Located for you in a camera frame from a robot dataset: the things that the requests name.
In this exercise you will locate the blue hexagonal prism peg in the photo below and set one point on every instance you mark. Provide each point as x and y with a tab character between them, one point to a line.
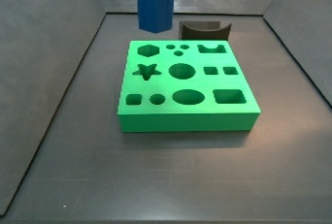
156	15

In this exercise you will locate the green shape sorting block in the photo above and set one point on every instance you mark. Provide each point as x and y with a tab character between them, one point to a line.
185	86

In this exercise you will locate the dark grey curved holder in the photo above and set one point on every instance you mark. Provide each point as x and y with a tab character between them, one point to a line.
204	30

